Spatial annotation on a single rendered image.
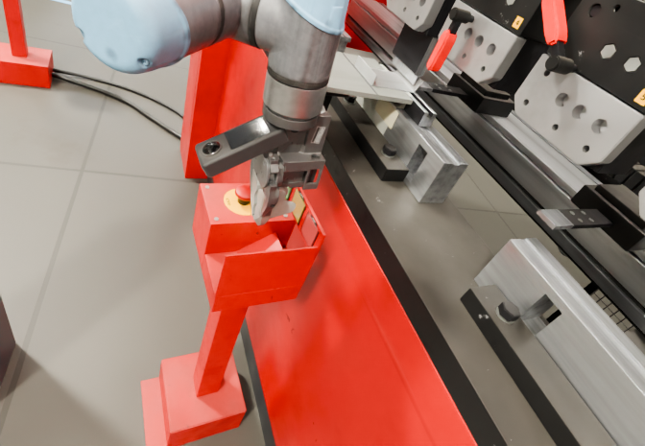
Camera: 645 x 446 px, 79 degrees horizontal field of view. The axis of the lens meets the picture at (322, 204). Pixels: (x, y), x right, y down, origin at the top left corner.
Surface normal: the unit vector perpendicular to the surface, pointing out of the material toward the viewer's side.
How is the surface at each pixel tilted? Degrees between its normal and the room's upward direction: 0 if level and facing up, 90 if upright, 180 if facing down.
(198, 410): 0
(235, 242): 90
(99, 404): 0
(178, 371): 0
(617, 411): 90
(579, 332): 90
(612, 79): 90
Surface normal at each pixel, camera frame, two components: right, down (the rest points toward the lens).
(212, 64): 0.33, 0.69
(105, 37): -0.28, 0.55
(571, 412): 0.32, -0.73
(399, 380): -0.89, 0.00
